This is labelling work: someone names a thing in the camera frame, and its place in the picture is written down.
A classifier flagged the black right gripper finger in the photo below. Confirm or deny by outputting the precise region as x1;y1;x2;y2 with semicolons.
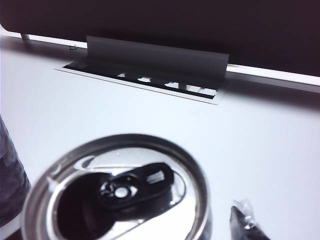
229;198;272;240

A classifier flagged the dark dimpled glass mug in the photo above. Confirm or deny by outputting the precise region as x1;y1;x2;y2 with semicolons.
0;114;32;227

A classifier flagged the silver metal drink can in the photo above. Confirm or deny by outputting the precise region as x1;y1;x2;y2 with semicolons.
21;133;214;240

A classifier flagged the grey cable tray flap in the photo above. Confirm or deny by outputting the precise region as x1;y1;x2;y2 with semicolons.
85;35;230;94

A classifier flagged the dark fabric desk divider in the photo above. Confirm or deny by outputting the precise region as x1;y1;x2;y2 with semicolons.
0;0;320;79

